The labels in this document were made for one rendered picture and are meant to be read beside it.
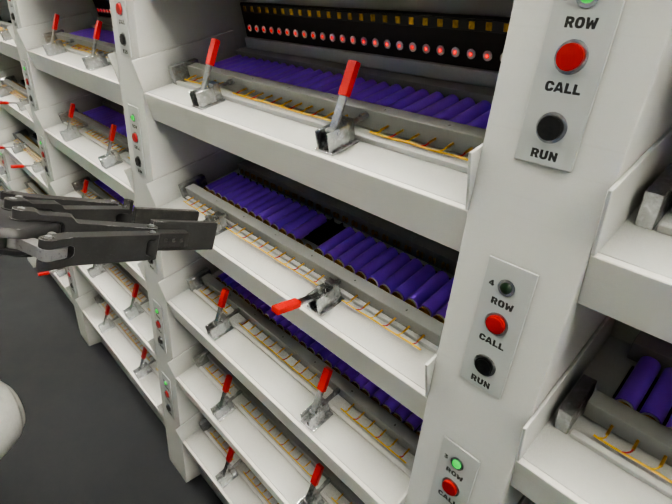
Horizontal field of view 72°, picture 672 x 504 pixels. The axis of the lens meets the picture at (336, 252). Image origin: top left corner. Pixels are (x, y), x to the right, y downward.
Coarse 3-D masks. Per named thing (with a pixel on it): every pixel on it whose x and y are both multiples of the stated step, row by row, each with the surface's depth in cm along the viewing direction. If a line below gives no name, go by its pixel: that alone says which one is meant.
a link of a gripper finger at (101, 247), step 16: (48, 240) 33; (64, 240) 34; (80, 240) 36; (96, 240) 37; (112, 240) 38; (128, 240) 39; (144, 240) 40; (80, 256) 36; (96, 256) 37; (112, 256) 38; (128, 256) 39; (144, 256) 40
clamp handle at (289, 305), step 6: (318, 288) 56; (312, 294) 56; (318, 294) 56; (288, 300) 54; (294, 300) 54; (300, 300) 55; (306, 300) 55; (312, 300) 55; (276, 306) 52; (282, 306) 52; (288, 306) 53; (294, 306) 53; (300, 306) 54; (276, 312) 52; (282, 312) 52
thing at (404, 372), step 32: (224, 160) 89; (160, 192) 83; (224, 256) 69; (256, 256) 68; (256, 288) 66; (288, 288) 61; (320, 320) 56; (352, 320) 55; (352, 352) 53; (384, 352) 51; (416, 352) 50; (384, 384) 51; (416, 384) 47
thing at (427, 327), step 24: (192, 192) 82; (240, 216) 73; (264, 240) 69; (288, 240) 66; (312, 264) 62; (336, 264) 60; (360, 288) 56; (360, 312) 55; (384, 312) 54; (408, 312) 52; (432, 336) 50
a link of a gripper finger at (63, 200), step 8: (0, 192) 41; (8, 192) 41; (16, 192) 42; (56, 200) 43; (64, 200) 43; (72, 200) 44; (80, 200) 44; (88, 200) 45; (96, 200) 46; (104, 200) 46; (112, 200) 46
